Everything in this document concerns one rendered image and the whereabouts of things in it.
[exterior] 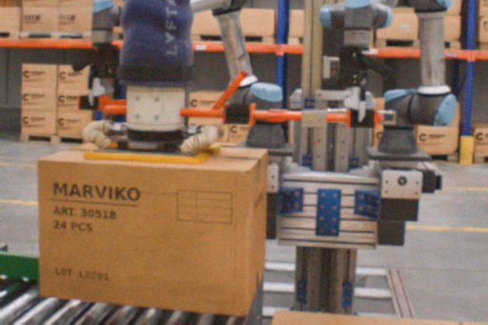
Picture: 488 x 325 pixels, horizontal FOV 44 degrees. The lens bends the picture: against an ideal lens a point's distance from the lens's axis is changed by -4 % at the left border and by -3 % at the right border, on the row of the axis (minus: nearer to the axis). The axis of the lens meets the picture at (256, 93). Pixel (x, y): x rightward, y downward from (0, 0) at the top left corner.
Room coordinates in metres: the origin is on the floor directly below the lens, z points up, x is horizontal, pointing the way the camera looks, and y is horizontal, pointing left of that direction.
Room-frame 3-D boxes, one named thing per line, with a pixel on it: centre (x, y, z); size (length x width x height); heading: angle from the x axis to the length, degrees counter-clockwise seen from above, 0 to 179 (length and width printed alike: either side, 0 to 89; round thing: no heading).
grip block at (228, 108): (1.79, 0.05, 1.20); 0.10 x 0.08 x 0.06; 173
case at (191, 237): (1.83, 0.28, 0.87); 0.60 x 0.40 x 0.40; 82
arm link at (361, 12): (1.76, -0.28, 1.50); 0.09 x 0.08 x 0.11; 140
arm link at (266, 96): (2.33, -0.03, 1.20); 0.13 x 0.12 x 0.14; 33
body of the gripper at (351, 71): (1.76, -0.27, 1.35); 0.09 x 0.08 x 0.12; 83
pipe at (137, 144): (1.82, 0.30, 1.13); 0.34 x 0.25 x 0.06; 83
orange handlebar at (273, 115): (1.92, 0.09, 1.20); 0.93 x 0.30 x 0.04; 83
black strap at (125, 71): (1.83, 0.30, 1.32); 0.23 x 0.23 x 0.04
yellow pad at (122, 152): (1.73, 0.31, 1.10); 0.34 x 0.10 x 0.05; 83
